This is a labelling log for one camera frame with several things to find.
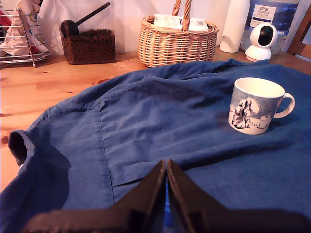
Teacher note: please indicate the clear container of coffee beans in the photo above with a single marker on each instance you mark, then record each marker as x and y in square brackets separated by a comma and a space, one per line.
[90, 48]

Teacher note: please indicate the blue cloth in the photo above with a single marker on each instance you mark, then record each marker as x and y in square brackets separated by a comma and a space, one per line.
[145, 121]

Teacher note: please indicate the white mug with blue print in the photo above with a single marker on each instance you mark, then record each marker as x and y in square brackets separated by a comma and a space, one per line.
[243, 109]

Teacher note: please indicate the white tea box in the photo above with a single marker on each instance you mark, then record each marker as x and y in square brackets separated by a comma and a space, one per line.
[198, 24]
[167, 20]

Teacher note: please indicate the white insulated bottle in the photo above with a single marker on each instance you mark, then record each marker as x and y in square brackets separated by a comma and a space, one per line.
[234, 26]

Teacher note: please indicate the dark wooden scoop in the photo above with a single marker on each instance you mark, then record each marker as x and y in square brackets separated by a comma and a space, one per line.
[69, 28]

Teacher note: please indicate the large clear water bottle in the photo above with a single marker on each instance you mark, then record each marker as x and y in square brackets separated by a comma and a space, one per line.
[279, 14]

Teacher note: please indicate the wooden chair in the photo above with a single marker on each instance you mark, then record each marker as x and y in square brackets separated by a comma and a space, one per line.
[306, 24]

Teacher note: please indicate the small white round camera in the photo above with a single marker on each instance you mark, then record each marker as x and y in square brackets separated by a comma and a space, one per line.
[257, 52]

